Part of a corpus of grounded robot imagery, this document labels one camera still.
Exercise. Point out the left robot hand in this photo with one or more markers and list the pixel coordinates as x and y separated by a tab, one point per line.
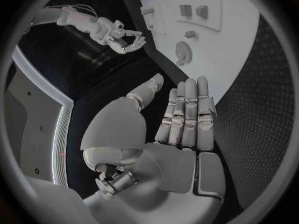
144	168

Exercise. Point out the grey gear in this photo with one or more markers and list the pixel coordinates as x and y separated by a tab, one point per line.
183	53

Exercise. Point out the white task board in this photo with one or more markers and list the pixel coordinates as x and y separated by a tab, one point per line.
224	50

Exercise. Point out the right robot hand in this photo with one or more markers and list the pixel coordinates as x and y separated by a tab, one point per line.
126	41

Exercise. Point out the small grey peg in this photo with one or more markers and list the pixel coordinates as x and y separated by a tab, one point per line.
190	34

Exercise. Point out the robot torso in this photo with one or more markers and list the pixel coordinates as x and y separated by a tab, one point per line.
35	115

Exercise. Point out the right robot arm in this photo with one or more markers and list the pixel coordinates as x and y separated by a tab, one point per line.
79	20

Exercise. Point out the grey block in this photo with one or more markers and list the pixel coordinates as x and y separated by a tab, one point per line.
185	10
202	11

